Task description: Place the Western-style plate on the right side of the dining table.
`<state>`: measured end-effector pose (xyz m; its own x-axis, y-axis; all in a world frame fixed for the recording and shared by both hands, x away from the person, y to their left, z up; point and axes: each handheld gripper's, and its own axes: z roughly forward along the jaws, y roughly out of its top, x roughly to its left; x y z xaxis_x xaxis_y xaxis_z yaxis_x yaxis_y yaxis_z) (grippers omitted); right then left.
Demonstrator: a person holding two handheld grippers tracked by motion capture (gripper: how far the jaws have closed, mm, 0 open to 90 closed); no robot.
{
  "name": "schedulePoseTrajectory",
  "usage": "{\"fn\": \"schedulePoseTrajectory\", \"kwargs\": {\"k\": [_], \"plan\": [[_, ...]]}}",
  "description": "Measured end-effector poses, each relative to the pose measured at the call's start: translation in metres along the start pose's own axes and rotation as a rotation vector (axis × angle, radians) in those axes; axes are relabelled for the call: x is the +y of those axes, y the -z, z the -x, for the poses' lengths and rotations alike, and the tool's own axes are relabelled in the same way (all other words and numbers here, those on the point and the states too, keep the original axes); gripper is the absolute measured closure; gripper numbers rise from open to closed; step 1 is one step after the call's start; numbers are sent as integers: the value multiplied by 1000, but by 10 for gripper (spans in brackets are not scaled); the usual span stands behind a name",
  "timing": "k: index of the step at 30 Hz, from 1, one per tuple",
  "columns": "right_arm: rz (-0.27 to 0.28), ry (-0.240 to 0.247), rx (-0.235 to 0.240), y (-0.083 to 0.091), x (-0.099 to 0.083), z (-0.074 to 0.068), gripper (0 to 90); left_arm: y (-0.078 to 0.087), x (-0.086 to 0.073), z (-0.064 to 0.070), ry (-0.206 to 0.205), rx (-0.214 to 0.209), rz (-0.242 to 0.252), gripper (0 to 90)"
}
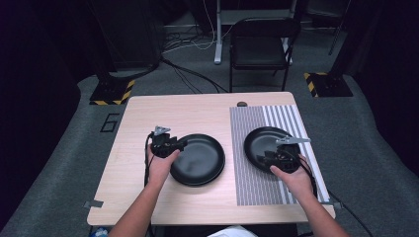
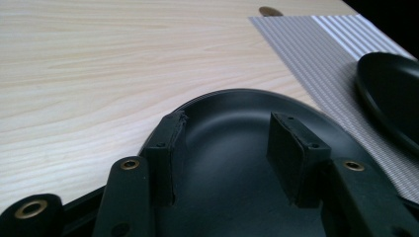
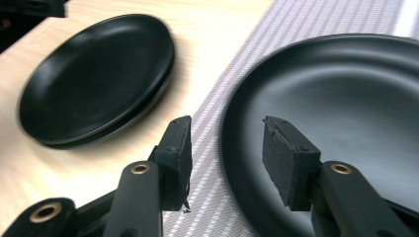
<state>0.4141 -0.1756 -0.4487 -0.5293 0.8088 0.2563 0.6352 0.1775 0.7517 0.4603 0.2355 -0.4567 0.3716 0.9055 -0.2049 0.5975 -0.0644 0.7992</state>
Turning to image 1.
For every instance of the white desk frame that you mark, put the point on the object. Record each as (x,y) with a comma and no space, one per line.
(218,33)

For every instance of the large black cabinet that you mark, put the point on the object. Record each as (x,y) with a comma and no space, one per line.
(128,33)

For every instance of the black stand base striped tape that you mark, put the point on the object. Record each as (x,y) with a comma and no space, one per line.
(110,94)
(329,85)

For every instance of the grey tape piece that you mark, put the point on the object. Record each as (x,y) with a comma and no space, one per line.
(93,204)
(336,205)

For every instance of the dark round table grommet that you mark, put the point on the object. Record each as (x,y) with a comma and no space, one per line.
(242,104)

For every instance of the person's white clothing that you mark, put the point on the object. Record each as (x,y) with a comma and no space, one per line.
(232,232)

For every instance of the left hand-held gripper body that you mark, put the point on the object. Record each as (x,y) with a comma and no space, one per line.
(163,144)

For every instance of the black folding chair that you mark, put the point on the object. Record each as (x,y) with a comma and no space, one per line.
(260,49)

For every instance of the grey striped mat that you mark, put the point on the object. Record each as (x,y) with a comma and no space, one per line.
(250,184)

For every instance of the black plate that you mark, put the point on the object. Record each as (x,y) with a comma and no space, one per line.
(212,182)
(199,159)
(262,148)

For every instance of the dark metal stand leg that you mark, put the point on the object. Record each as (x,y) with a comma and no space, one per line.
(339,29)

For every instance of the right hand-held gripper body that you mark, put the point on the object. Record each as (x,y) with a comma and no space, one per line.
(286,154)

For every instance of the blue and white object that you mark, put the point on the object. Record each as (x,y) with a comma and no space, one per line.
(99,232)

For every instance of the person's left hand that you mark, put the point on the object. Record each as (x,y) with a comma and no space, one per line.
(161,169)

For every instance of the person's right hand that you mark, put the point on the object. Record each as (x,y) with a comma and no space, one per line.
(294,182)

